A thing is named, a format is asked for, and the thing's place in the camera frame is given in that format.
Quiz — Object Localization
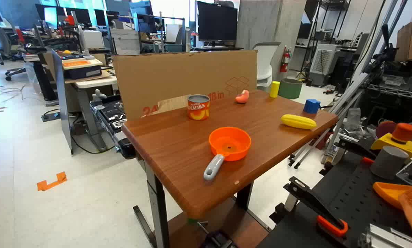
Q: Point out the white chair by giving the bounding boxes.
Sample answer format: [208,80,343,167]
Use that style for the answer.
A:
[252,42,282,90]

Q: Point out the brown cardboard panel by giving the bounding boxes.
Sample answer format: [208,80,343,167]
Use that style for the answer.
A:
[113,49,259,123]

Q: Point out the green bin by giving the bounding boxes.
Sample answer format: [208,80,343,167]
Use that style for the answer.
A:
[278,78,303,101]

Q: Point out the dark red ball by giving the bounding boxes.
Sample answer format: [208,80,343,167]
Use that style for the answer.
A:
[376,120,398,140]

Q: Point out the yellow toy corn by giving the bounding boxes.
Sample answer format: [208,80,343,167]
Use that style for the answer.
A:
[280,113,318,133]

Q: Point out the pink orange toy piece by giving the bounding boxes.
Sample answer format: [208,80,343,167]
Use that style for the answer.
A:
[234,89,252,105]

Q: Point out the orange labelled tin can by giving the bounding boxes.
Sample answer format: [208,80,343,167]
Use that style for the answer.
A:
[186,94,212,123]

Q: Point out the black box orange lid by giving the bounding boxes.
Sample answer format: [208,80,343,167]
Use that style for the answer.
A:
[61,57,103,80]

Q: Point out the blue cube block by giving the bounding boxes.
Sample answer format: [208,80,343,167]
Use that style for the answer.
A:
[303,98,322,116]

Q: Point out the orange pot grey handle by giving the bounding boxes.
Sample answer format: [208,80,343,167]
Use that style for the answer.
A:
[203,126,254,184]

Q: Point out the black clamp orange handle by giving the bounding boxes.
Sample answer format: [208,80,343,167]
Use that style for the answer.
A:
[282,177,350,240]

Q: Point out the white storage box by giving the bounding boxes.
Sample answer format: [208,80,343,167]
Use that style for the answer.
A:
[110,28,142,57]

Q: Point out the grey cylinder block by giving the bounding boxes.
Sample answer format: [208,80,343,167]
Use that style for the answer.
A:
[369,145,411,181]

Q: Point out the grey metal tripod legs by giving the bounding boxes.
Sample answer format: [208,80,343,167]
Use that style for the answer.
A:
[287,73,369,170]

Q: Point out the black computer monitor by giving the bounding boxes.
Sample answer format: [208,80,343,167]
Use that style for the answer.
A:
[196,0,238,47]

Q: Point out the red fire extinguisher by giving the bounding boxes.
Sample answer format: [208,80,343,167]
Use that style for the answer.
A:
[278,46,292,75]

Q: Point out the orange cylinder block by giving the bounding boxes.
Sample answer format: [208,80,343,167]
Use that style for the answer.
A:
[391,122,412,144]

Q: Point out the grey office desk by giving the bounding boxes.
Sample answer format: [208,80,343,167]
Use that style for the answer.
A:
[52,50,120,156]

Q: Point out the yellow cylinder block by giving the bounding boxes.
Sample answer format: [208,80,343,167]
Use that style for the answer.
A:
[269,80,281,101]

